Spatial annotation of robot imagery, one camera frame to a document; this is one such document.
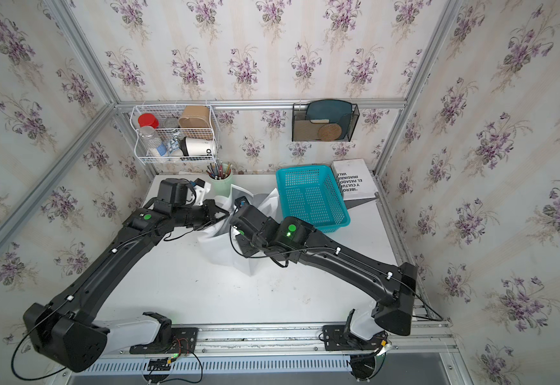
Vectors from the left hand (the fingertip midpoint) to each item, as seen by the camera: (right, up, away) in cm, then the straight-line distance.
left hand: (233, 216), depth 73 cm
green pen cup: (-10, +13, +25) cm, 30 cm away
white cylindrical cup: (-18, +26, +20) cm, 37 cm away
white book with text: (+48, +14, +35) cm, 61 cm away
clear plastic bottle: (-33, +27, +14) cm, 45 cm away
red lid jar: (-37, +36, +19) cm, 55 cm away
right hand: (+6, -5, -4) cm, 9 cm away
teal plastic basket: (+29, +8, +39) cm, 49 cm away
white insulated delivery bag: (-3, -7, -5) cm, 9 cm away
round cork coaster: (+35, +32, +23) cm, 53 cm away
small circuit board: (-22, -45, -1) cm, 50 cm away
